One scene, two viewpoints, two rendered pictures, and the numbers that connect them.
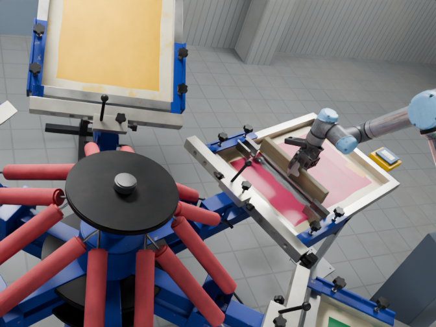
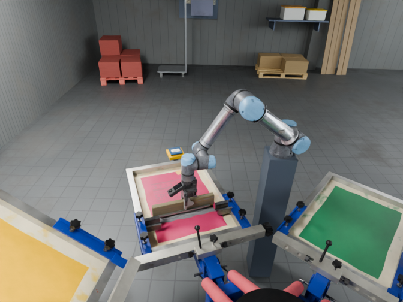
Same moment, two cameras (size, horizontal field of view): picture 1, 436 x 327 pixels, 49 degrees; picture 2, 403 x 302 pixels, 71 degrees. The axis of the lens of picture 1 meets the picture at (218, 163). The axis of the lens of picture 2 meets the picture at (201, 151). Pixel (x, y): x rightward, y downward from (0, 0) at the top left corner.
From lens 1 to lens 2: 1.13 m
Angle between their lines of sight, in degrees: 45
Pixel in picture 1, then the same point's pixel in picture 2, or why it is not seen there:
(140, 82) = (72, 281)
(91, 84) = not seen: outside the picture
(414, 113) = (250, 115)
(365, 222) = not seen: hidden behind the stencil
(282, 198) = (201, 222)
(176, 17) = (24, 210)
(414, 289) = (280, 186)
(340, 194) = (202, 188)
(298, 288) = (292, 243)
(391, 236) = not seen: hidden behind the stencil
